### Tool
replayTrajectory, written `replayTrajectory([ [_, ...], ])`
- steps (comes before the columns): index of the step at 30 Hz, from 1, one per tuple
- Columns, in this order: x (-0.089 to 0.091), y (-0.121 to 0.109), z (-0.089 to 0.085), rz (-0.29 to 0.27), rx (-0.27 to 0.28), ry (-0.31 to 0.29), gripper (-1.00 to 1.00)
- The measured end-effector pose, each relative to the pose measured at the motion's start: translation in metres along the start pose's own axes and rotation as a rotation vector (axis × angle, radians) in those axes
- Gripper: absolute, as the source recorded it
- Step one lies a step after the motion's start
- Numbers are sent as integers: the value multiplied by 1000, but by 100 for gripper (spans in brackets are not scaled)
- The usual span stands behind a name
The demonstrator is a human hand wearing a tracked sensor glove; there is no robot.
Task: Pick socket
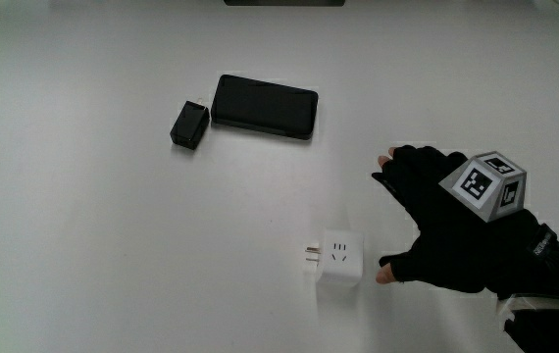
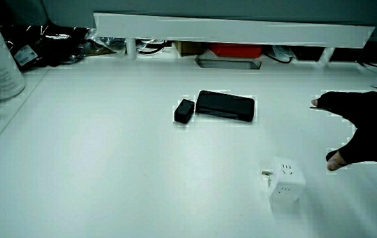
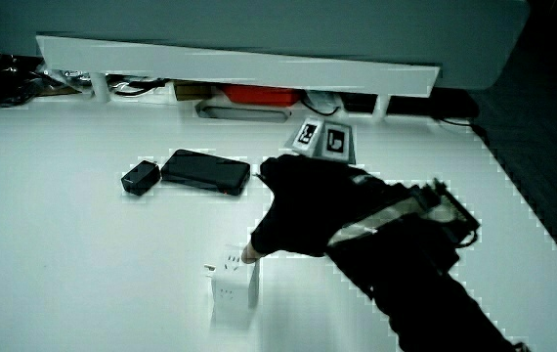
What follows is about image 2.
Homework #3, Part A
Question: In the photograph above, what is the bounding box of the black plastic bag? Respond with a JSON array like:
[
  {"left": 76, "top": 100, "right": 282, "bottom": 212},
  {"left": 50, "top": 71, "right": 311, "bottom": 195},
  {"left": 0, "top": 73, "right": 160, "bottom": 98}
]
[{"left": 1, "top": 23, "right": 91, "bottom": 71}]

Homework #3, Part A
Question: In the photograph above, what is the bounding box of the brown cardboard box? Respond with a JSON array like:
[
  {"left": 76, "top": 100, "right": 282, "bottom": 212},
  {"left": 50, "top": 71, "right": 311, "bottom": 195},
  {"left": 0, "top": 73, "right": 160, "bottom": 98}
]
[{"left": 174, "top": 40, "right": 206, "bottom": 58}]

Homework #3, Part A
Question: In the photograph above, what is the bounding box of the white desk shelf riser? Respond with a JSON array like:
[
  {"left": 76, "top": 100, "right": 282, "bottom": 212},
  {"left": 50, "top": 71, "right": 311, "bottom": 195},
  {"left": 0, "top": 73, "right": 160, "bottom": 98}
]
[{"left": 93, "top": 12, "right": 376, "bottom": 68}]

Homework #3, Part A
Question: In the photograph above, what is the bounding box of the red box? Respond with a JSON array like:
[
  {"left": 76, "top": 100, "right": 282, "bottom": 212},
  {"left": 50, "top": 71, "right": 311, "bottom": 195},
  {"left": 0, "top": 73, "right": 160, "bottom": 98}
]
[{"left": 208, "top": 43, "right": 263, "bottom": 59}]

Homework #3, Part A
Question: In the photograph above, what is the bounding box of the clear plastic wrapper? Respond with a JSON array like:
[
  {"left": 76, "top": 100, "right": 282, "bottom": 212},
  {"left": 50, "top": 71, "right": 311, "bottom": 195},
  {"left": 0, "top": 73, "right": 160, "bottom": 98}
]
[{"left": 84, "top": 28, "right": 127, "bottom": 56}]

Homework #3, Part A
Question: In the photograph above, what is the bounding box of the person's right hand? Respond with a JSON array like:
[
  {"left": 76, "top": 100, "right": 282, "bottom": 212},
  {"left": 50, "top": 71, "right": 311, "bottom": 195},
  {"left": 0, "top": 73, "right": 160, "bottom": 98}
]
[{"left": 310, "top": 62, "right": 377, "bottom": 172}]

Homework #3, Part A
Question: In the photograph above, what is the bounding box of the black power bank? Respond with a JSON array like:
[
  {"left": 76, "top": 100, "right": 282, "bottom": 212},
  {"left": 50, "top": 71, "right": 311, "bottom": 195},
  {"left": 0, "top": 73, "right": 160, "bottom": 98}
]
[{"left": 194, "top": 89, "right": 256, "bottom": 123}]

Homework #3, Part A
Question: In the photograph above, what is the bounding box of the grey flat tray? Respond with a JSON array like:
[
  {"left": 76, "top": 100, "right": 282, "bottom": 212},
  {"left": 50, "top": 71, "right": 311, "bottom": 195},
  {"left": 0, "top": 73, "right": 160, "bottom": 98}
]
[{"left": 194, "top": 54, "right": 262, "bottom": 70}]

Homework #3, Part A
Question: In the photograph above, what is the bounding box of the white cube socket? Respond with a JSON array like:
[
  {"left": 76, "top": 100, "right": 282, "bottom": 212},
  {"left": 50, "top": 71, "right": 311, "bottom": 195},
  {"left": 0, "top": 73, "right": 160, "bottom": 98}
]
[{"left": 261, "top": 156, "right": 306, "bottom": 203}]

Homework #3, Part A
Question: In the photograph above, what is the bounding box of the small black adapter block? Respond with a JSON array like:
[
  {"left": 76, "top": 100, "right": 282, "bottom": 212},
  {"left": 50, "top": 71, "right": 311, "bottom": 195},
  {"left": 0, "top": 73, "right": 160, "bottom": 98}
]
[{"left": 173, "top": 99, "right": 196, "bottom": 125}]

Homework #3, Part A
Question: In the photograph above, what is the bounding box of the black cable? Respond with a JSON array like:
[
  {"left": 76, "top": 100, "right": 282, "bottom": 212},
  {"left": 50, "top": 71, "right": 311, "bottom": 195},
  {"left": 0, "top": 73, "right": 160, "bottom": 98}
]
[{"left": 263, "top": 51, "right": 294, "bottom": 64}]

